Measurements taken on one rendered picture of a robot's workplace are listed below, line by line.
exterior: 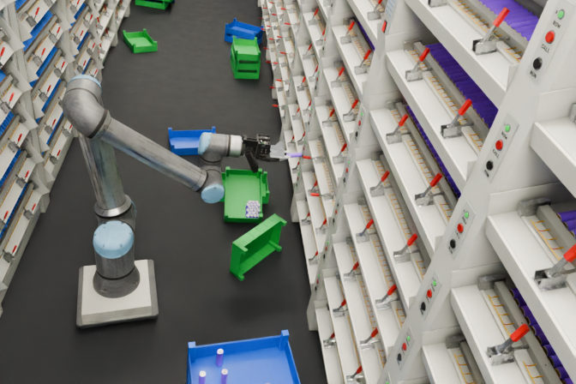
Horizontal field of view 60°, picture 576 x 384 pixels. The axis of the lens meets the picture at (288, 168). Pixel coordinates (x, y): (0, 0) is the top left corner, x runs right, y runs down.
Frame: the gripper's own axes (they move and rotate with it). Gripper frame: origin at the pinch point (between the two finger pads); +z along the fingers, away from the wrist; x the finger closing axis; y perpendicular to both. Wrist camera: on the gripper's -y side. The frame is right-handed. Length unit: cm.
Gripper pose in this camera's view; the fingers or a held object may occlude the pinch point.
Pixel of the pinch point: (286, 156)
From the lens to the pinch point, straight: 211.5
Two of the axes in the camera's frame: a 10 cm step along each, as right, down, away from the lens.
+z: 9.7, 1.0, 2.1
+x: -1.1, -6.1, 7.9
